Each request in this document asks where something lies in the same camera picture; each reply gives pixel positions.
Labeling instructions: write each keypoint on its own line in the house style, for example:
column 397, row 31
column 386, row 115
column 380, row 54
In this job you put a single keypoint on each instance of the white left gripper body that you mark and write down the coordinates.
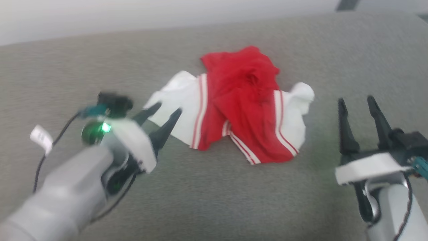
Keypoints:
column 137, row 144

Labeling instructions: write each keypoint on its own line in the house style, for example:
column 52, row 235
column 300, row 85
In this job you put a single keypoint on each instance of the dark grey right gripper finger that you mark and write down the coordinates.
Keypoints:
column 346, row 130
column 379, row 120

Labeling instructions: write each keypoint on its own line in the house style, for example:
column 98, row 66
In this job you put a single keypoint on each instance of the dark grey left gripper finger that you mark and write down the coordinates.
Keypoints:
column 147, row 113
column 165, row 132

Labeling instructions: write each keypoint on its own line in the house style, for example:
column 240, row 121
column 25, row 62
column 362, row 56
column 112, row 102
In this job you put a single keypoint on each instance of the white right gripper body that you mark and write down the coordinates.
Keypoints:
column 367, row 167

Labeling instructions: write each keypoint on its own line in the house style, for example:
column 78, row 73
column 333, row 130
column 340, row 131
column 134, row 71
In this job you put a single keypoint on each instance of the red and white garment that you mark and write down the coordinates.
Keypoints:
column 247, row 100

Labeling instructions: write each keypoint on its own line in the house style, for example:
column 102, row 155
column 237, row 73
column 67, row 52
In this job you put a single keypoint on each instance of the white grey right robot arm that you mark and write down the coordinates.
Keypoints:
column 394, row 214

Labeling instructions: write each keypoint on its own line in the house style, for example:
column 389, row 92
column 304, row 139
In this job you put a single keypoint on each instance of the grey fabric sofa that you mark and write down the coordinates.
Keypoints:
column 214, row 201

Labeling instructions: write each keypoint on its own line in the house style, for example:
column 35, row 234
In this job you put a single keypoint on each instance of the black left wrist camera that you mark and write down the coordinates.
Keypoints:
column 113, row 103

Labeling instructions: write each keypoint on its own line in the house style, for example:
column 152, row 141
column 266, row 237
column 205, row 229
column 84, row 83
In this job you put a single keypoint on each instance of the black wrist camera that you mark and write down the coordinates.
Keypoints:
column 113, row 103
column 409, row 142

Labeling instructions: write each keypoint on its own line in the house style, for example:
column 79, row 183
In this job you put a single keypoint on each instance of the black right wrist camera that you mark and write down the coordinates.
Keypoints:
column 409, row 142

